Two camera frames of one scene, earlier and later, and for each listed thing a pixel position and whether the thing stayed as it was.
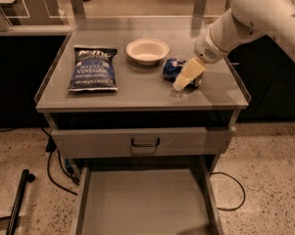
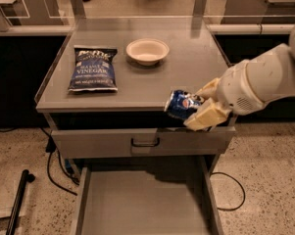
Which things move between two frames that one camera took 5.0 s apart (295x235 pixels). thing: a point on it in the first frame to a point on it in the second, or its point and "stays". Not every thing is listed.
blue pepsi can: [172, 68] to [181, 104]
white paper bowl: [147, 51] stays
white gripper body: [206, 48] to [235, 88]
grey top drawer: [135, 143] stays
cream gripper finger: [192, 69] to [211, 114]
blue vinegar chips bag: [93, 69] stays
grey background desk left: [24, 5] stays
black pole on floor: [26, 177] stays
